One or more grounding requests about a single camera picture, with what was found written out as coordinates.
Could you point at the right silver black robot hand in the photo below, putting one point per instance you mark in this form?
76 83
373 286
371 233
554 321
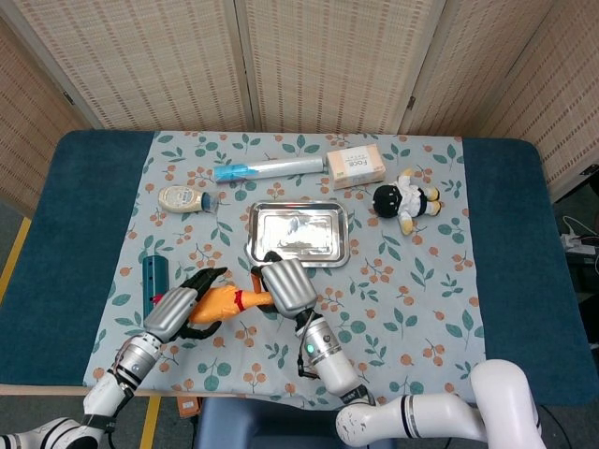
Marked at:
290 285

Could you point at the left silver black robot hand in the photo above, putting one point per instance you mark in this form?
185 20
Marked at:
168 313

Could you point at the orange rubber chicken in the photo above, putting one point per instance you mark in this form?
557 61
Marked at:
220 304

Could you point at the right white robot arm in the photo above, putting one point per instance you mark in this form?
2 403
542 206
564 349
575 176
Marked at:
327 355

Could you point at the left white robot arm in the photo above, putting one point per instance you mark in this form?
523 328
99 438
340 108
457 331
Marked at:
135 360

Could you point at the rectangular metal tray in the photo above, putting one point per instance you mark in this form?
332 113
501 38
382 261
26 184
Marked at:
304 229

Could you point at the mayonnaise squeeze bottle blue cap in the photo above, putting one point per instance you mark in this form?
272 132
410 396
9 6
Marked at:
180 198

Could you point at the teal rectangular block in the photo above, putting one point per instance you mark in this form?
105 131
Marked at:
154 276

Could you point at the small orange box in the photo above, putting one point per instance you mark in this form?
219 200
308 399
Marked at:
187 408

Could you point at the black headed plush doll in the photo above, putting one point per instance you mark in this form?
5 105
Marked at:
388 200

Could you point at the floral leaf print tablecloth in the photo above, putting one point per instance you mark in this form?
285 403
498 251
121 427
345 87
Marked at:
421 304

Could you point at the beige tissue pack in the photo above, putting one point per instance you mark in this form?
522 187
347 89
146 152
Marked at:
355 166

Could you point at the blue padded chair seat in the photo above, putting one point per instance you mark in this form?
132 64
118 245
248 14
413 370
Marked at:
262 425

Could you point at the dark blue table cover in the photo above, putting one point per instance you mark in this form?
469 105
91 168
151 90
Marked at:
84 187

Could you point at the woven folding screen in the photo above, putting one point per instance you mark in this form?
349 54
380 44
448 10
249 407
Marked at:
140 61

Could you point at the white power strip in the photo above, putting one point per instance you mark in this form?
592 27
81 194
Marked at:
573 241

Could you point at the black equipment box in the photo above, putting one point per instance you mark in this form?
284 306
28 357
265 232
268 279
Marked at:
585 264

